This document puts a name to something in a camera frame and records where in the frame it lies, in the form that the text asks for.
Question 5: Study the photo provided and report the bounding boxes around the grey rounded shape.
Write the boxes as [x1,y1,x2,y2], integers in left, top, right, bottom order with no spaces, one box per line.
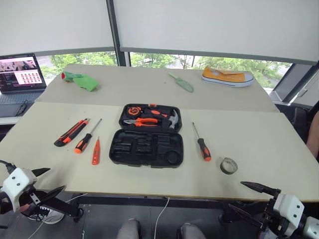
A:
[116,219,141,239]
[177,223,206,239]

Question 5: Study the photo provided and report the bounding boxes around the thin white floor cable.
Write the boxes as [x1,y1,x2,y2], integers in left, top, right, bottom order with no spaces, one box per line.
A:
[26,193,88,239]

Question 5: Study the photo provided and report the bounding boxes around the black table frame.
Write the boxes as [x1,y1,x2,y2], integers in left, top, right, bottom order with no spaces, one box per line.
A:
[41,192,319,223]

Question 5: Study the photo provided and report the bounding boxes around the orange handled pliers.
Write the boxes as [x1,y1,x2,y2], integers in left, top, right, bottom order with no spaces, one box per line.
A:
[124,117,160,127]

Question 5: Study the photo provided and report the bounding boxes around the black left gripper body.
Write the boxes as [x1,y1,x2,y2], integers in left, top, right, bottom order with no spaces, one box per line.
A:
[19,185,52,217]

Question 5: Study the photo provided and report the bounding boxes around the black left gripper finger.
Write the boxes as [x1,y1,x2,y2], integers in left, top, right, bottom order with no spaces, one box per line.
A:
[37,185,66,206]
[31,167,51,178]

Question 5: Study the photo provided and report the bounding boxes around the orange black utility knife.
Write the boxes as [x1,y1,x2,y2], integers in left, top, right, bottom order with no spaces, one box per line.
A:
[54,119,90,147]

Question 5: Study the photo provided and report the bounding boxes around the yellow canvas sneaker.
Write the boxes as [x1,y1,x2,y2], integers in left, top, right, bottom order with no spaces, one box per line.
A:
[201,65,255,88]

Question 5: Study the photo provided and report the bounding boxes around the grey tape roll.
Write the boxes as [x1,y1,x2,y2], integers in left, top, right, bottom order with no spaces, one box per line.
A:
[219,156,238,175]

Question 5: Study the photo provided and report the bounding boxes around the dark window post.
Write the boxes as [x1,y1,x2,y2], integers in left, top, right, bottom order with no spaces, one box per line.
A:
[106,0,132,67]

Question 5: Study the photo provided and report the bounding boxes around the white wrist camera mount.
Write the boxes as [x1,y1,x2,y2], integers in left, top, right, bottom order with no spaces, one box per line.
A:
[0,167,38,213]
[273,193,306,236]

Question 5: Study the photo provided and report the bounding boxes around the long orange black screwdriver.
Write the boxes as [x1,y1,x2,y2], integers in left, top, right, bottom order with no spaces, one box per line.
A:
[74,119,103,154]

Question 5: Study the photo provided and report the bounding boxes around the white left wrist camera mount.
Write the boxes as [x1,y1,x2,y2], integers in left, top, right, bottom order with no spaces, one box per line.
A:
[0,167,38,213]

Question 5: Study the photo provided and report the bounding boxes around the black plastic tool case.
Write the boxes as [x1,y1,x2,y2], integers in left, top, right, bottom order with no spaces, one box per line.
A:
[109,103,184,169]

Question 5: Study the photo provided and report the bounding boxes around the open laptop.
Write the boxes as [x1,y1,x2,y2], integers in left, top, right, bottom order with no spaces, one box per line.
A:
[0,53,48,118]

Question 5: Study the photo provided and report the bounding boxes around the steel claw hammer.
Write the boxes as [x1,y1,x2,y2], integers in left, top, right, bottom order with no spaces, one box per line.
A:
[163,110,181,129]

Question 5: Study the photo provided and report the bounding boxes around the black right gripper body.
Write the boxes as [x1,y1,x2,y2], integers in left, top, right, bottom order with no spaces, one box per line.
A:
[259,195,285,237]

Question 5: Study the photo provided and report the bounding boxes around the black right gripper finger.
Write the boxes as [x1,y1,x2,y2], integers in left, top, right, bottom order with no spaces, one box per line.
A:
[240,181,282,198]
[228,203,263,229]

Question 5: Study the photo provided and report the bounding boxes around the white hanging cable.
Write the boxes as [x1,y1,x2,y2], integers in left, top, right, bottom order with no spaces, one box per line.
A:
[153,196,170,239]

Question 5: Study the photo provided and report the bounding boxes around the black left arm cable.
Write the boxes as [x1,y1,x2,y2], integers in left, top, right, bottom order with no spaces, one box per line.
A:
[0,159,16,175]

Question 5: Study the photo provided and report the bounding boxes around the orange voltage tester pen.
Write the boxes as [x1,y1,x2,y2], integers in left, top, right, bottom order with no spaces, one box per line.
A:
[91,136,101,166]

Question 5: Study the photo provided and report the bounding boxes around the white roller blind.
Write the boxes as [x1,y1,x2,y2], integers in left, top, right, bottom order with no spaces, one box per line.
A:
[112,0,319,66]
[0,0,116,57]

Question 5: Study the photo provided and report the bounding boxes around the white grey sneaker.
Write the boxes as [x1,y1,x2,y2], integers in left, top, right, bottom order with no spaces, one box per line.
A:
[26,206,66,225]

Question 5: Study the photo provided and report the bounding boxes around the short orange black screwdriver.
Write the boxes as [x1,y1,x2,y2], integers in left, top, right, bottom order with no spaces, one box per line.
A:
[191,121,212,162]

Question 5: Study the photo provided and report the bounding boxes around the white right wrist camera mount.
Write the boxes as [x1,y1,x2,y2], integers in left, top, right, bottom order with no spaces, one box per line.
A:
[273,193,306,236]

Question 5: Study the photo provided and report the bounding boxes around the black chair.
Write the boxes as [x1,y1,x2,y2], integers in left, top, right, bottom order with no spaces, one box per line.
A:
[274,103,311,144]

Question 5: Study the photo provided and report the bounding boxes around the orange black tool handle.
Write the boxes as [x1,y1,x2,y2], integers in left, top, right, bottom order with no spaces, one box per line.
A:
[149,109,168,119]

